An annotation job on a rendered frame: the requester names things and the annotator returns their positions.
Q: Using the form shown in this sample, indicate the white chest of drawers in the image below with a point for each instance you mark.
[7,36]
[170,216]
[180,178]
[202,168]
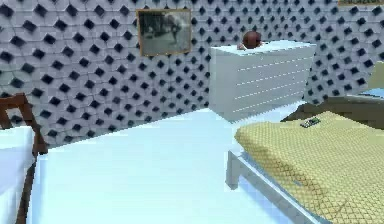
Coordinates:
[263,80]

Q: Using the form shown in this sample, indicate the brown round ball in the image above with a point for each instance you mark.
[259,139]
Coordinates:
[251,39]

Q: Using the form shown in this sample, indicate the small dark remote control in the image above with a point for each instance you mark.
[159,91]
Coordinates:
[310,122]

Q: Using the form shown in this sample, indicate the white bed with yellow cover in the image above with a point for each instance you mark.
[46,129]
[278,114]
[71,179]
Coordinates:
[320,166]

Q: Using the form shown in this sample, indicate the pale yellow pillow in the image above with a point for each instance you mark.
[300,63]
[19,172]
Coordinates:
[377,76]

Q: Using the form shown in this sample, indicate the gold framed wall picture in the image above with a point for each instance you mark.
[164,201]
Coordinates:
[164,32]

